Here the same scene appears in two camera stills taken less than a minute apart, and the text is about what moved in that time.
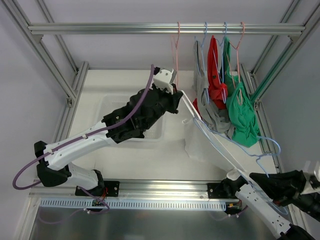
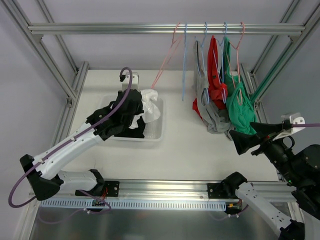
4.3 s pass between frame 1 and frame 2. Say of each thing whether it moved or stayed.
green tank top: stayed
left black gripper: moved
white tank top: moved
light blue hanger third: stayed
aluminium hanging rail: stayed
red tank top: stayed
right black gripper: moved
